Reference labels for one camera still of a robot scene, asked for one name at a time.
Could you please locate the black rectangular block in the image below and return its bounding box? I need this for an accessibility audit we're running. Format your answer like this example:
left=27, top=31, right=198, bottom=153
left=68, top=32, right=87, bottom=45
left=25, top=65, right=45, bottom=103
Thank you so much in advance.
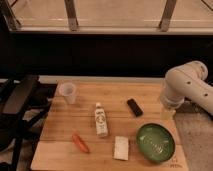
left=127, top=99, right=143, bottom=117

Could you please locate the white bottle lying down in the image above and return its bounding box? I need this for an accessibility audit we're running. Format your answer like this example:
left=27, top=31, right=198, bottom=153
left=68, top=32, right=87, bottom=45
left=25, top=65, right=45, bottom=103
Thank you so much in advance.
left=95, top=102, right=108, bottom=137

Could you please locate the green bowl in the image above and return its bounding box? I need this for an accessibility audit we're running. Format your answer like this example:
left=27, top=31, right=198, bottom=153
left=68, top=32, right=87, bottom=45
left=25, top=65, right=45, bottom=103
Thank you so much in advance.
left=136, top=123, right=175, bottom=163

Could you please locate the white sponge block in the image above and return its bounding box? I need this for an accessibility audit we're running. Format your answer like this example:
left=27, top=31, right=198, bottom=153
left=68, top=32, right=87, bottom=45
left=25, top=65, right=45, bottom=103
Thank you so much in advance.
left=114, top=136, right=129, bottom=161

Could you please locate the orange carrot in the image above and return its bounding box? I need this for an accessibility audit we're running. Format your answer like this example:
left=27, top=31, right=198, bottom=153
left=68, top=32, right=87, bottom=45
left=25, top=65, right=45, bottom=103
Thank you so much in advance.
left=72, top=134, right=90, bottom=153

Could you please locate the black chair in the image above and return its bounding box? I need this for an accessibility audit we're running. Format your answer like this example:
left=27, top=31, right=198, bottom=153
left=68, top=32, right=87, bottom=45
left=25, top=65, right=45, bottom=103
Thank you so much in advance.
left=0, top=75, right=56, bottom=171

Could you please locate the clear plastic cup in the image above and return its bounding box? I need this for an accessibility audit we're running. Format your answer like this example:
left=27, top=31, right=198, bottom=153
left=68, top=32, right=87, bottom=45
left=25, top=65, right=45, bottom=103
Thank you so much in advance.
left=59, top=82, right=77, bottom=104

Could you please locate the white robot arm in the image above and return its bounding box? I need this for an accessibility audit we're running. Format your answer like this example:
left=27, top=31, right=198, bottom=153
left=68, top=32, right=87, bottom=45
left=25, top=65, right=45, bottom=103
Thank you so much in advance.
left=160, top=61, right=213, bottom=120

